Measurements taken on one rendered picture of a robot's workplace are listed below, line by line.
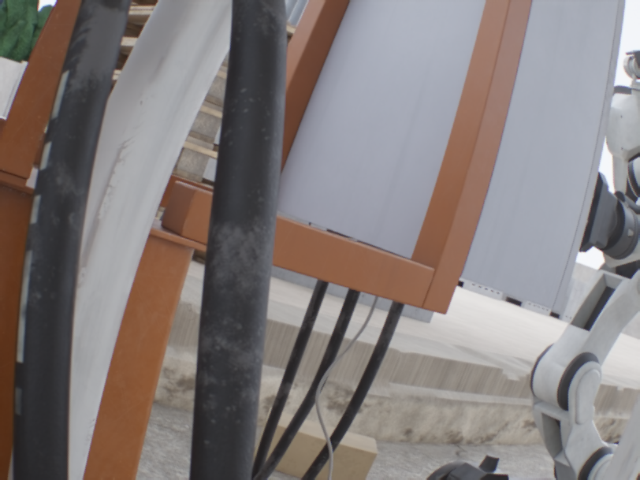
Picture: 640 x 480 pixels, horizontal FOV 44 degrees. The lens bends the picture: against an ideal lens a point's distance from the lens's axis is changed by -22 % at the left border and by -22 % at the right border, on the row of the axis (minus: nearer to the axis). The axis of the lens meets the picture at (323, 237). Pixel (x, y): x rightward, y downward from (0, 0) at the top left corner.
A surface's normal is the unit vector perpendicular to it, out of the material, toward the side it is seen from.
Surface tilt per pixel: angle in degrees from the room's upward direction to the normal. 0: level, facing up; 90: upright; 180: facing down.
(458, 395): 25
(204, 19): 93
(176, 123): 93
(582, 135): 90
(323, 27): 90
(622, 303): 114
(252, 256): 68
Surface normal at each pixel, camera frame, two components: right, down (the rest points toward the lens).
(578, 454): 0.44, 0.18
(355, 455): 0.00, 0.02
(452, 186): -0.73, -0.25
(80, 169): 0.81, -0.12
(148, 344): 0.65, 0.24
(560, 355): -0.53, -0.74
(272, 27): 0.52, -0.38
